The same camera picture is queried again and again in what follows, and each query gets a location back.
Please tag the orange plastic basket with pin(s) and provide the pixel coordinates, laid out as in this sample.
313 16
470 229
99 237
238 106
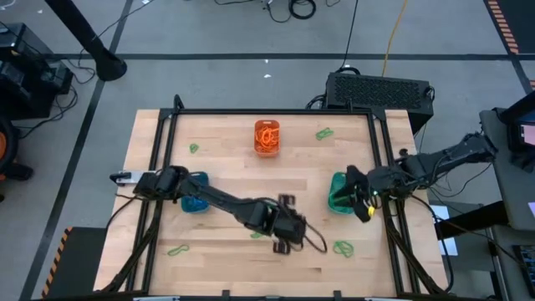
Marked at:
256 142

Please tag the black pole stand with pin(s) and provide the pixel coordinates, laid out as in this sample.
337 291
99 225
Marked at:
109 64

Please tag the small black round cap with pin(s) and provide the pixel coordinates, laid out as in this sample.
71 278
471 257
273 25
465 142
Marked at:
402 151

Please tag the black laptop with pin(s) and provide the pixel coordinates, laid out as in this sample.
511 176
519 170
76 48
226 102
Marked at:
518 113

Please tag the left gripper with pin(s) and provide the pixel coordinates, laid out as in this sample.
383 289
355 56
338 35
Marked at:
290 228

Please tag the black keyboard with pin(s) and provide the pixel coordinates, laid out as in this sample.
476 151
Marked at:
526 267

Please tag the blue rubber band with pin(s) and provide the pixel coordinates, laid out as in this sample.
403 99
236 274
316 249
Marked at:
192 204

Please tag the teal plastic basket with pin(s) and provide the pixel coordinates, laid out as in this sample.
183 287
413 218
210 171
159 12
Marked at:
334 207

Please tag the black equipment cart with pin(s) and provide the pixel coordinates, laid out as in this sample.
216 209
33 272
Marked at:
25 83

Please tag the black aluminium table frame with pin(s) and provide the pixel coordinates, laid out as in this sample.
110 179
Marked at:
251 112

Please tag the blue plastic basket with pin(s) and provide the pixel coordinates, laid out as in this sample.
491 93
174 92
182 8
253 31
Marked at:
194 207

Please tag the black mat with hazard stripes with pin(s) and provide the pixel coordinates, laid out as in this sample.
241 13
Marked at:
520 21
79 267

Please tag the black computer tower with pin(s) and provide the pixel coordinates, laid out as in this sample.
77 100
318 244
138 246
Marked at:
376 90

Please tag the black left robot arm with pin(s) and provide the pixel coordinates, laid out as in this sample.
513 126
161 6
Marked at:
225 202

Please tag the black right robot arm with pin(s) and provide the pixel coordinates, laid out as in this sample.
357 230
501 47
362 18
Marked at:
443 161

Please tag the black beam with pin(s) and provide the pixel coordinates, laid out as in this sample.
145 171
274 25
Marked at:
472 217

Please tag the black orange wheeled device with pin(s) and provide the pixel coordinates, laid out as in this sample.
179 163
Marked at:
8 159

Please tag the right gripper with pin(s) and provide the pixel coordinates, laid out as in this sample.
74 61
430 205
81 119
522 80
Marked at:
368 184

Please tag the silver arm base bracket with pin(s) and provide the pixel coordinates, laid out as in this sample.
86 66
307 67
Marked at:
125 177

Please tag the dark grey desk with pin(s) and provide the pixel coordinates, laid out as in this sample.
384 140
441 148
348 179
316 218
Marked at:
497 188

